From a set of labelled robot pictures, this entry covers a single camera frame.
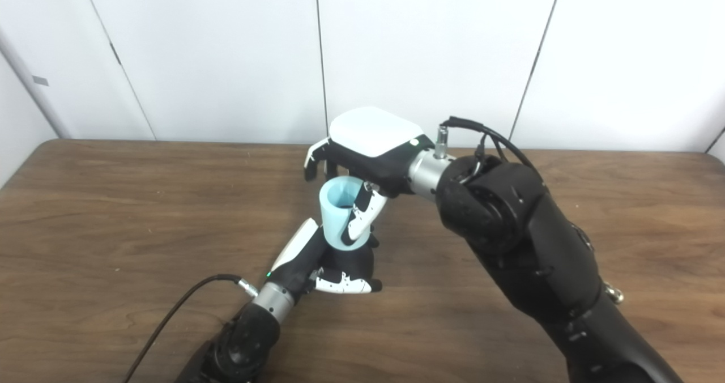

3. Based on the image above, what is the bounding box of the light-blue hose piece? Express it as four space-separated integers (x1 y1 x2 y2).
319 177 372 252

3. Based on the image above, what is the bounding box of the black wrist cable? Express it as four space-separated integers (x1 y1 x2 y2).
435 117 536 171
123 274 258 383

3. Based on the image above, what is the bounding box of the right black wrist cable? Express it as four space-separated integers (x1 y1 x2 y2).
435 117 536 171

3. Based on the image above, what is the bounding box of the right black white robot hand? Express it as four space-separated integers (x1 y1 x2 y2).
304 107 427 246

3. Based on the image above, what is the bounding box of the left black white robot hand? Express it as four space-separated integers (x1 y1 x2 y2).
266 219 383 303

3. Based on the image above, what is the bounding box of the black flared nozzle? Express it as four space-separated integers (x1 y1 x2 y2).
320 233 379 284

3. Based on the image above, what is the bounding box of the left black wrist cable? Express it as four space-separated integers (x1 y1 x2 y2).
123 274 258 383

